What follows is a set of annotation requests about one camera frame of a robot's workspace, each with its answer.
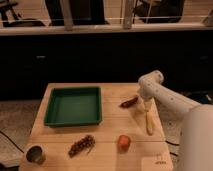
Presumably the wooden railing post right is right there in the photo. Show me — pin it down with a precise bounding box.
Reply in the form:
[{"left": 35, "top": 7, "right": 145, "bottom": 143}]
[{"left": 123, "top": 0, "right": 134, "bottom": 29}]

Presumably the dark purple grape bunch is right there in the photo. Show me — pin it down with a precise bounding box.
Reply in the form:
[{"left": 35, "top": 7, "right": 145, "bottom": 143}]
[{"left": 68, "top": 135, "right": 95, "bottom": 157}]

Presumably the black cable left floor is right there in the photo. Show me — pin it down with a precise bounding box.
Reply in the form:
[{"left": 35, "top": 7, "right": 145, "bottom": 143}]
[{"left": 0, "top": 130, "right": 25, "bottom": 154}]

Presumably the black cable floor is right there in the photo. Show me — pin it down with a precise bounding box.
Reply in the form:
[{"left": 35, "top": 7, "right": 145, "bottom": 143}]
[
  {"left": 165, "top": 139, "right": 181, "bottom": 147},
  {"left": 0, "top": 130, "right": 25, "bottom": 154}
]

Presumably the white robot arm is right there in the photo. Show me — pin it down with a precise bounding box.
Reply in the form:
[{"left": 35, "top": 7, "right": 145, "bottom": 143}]
[{"left": 138, "top": 70, "right": 213, "bottom": 171}]

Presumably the wooden railing post left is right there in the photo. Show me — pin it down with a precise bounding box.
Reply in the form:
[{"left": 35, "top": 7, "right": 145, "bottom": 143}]
[{"left": 60, "top": 0, "right": 73, "bottom": 31}]

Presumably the wooden railing post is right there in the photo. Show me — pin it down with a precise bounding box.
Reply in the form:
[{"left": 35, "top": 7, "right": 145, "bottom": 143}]
[
  {"left": 123, "top": 0, "right": 134, "bottom": 29},
  {"left": 60, "top": 0, "right": 73, "bottom": 31}
]

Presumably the small metal cup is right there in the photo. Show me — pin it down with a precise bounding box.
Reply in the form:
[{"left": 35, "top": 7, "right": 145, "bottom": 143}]
[{"left": 26, "top": 146, "right": 46, "bottom": 165}]

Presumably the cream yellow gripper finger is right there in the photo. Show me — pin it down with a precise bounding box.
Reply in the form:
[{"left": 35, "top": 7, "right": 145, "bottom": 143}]
[{"left": 144, "top": 99, "right": 152, "bottom": 112}]

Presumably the black cable right floor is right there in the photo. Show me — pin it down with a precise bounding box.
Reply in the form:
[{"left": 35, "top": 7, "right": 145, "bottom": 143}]
[{"left": 165, "top": 139, "right": 181, "bottom": 147}]

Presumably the green plastic tray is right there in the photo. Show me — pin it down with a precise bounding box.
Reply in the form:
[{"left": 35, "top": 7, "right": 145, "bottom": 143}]
[{"left": 44, "top": 87, "right": 102, "bottom": 127}]

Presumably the dark red chili pepper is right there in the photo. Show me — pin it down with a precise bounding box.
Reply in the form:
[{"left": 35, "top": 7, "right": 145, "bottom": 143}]
[{"left": 120, "top": 96, "right": 138, "bottom": 108}]

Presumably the dark cabinet with handle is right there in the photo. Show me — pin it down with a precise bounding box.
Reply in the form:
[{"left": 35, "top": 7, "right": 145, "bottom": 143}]
[{"left": 0, "top": 31, "right": 213, "bottom": 100}]

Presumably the yellow corn cob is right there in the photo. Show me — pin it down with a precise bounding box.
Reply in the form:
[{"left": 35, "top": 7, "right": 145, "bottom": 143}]
[{"left": 146, "top": 112, "right": 153, "bottom": 136}]

